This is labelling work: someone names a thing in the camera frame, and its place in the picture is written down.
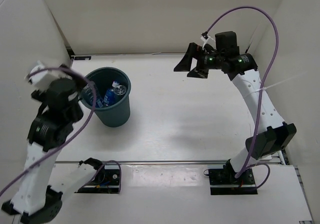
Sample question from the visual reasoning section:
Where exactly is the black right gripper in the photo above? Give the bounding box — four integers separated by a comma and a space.
173, 43, 225, 79

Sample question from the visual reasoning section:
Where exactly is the clear bottle blue label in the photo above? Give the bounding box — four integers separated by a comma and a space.
81, 81, 104, 108

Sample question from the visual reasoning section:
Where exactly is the blue label water bottle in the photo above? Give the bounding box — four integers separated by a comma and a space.
103, 81, 119, 106

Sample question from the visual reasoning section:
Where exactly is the clear bottle without label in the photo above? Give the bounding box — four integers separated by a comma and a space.
113, 85, 127, 96

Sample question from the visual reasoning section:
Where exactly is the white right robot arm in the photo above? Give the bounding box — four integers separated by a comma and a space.
174, 31, 297, 184

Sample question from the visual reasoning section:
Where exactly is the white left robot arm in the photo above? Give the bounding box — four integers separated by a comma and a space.
1, 67, 105, 223

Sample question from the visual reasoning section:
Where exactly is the dark teal plastic bin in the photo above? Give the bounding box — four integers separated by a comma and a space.
86, 67, 131, 127

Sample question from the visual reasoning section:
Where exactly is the white zip tie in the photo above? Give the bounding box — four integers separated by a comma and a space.
243, 71, 307, 98

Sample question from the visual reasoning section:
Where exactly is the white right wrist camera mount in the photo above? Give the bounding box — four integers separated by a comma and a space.
200, 32, 216, 50

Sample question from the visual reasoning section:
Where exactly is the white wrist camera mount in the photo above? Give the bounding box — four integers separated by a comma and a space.
25, 61, 61, 92
200, 32, 216, 50

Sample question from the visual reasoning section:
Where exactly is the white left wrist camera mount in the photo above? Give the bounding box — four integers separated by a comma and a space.
25, 61, 61, 92

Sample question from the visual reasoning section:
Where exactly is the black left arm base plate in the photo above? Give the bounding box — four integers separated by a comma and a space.
76, 163, 122, 194

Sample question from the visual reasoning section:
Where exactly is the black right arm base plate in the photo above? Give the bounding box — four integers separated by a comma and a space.
204, 168, 258, 195

